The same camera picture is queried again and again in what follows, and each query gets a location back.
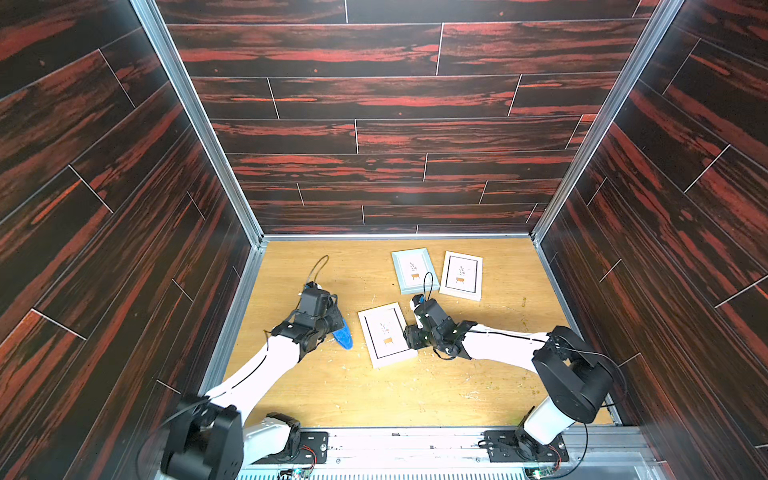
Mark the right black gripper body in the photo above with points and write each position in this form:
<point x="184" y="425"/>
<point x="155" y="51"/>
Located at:
<point x="417" y="335"/>

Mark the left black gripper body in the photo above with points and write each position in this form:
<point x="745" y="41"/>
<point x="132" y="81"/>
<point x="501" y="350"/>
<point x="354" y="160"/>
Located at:
<point x="330" y="322"/>

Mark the blue microfiber cloth black trim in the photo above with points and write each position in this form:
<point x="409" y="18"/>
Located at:
<point x="343" y="336"/>

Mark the cream white picture frame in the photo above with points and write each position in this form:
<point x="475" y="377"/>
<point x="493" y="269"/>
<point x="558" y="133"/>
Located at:
<point x="383" y="329"/>

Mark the light blue picture frame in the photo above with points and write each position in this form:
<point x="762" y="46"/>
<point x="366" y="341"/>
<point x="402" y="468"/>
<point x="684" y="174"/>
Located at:
<point x="414" y="271"/>

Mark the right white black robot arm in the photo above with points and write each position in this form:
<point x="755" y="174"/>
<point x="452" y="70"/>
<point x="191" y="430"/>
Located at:
<point x="576" y="379"/>

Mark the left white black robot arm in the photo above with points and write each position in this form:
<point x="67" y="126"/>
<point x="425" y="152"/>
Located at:
<point x="207" y="437"/>

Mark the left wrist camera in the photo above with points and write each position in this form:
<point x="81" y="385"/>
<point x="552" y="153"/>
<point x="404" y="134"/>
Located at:
<point x="314" y="301"/>

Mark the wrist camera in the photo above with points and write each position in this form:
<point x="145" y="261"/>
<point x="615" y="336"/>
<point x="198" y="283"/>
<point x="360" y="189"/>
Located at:
<point x="428" y="313"/>
<point x="314" y="301"/>

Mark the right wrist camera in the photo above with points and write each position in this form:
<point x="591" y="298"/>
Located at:
<point x="428" y="313"/>

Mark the white picture frame black border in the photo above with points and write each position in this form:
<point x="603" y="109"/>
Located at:
<point x="462" y="276"/>

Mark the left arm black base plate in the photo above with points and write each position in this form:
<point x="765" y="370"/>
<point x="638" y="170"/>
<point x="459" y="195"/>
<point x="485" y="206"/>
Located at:
<point x="310" y="447"/>

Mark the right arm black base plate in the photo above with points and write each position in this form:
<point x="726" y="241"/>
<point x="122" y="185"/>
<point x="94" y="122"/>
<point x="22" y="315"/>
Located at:
<point x="509" y="446"/>

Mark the aluminium front rail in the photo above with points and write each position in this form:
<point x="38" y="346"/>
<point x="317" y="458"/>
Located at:
<point x="596" y="452"/>

